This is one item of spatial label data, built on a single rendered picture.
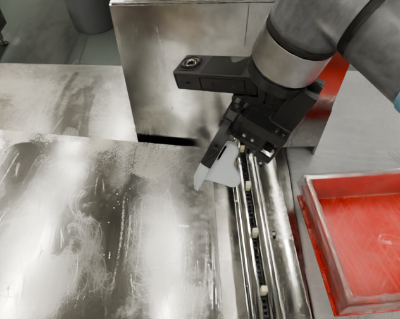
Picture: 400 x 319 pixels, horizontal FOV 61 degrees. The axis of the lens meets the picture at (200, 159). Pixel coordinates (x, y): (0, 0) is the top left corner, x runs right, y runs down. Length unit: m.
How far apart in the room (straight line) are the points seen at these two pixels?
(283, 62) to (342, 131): 0.87
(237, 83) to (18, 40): 3.13
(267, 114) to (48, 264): 0.55
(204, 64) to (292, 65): 0.13
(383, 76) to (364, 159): 0.86
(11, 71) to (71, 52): 1.63
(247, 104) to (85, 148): 0.61
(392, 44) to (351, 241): 0.72
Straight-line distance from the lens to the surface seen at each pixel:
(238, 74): 0.40
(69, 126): 1.20
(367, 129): 1.24
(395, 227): 1.03
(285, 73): 0.35
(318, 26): 0.32
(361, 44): 0.29
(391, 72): 0.29
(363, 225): 1.00
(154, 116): 0.90
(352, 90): 1.37
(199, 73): 0.42
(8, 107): 1.36
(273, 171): 0.97
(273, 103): 0.41
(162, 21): 0.74
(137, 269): 0.77
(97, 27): 3.26
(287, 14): 0.33
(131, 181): 0.87
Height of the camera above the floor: 1.62
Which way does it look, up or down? 51 degrees down
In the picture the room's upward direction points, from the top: straight up
